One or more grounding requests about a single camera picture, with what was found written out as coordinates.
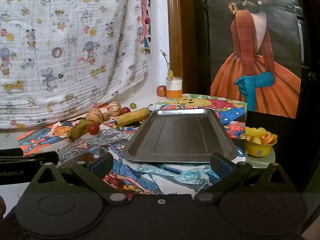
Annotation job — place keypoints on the wooden door frame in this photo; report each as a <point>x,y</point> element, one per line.
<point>175,30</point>

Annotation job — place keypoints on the small greenish banana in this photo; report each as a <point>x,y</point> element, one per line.
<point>77,130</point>

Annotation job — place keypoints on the wall poster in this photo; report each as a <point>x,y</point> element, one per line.
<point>250,42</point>

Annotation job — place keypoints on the blue figure drawing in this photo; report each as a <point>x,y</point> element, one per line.
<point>162,177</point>

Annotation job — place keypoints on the striped pepino melon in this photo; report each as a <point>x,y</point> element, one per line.
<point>114,108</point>
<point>94,115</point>

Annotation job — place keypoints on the red cherry tomato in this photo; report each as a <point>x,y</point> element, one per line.
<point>94,129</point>
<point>125,110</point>

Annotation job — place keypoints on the white printed blanket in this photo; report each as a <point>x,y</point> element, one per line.
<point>62,55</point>

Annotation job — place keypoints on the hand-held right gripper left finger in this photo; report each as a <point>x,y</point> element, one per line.
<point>102,165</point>

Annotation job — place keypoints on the red apple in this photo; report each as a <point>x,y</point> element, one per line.
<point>161,90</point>

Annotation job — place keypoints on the orange peel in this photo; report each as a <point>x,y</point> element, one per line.
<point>267,138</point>

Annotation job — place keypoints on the pale green stool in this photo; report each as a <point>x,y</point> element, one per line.
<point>265,162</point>

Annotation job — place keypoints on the yellow flower sprig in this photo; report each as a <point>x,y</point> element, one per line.
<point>170,73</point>

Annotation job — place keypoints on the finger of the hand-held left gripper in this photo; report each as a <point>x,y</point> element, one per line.
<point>47,158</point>

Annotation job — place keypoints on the metal tray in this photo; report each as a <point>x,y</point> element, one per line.
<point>180,135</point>

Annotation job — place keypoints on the white and orange jar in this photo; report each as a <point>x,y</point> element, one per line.
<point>174,90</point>

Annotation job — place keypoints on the olive round fruit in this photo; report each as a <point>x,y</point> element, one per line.
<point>106,116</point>

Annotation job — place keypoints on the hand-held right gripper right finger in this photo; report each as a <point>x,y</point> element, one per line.
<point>221,166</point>

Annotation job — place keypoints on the yellow bowl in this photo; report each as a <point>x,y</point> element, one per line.
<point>258,152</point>

